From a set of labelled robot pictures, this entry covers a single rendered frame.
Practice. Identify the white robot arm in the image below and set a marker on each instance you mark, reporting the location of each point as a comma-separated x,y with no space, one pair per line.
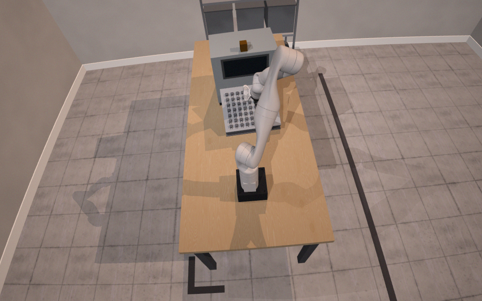
285,60

